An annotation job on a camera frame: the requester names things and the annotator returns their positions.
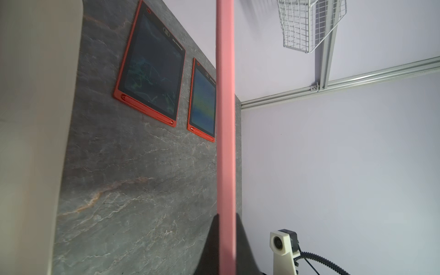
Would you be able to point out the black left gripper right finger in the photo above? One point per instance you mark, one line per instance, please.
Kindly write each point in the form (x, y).
(245, 262)

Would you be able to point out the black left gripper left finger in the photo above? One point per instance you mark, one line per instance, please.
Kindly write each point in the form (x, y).
(209, 260)

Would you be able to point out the black frame writing tablet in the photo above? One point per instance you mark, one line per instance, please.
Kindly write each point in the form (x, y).
(151, 71)

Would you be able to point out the large red writing tablet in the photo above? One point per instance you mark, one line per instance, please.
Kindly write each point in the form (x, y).
(202, 103)

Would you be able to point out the cream plastic storage tray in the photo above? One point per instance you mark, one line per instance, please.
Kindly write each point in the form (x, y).
(40, 44)

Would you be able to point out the white wire wall shelf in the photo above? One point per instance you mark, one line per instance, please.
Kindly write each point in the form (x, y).
(305, 24)

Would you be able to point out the white writing tablet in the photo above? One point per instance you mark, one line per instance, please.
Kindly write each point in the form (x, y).
(226, 137)

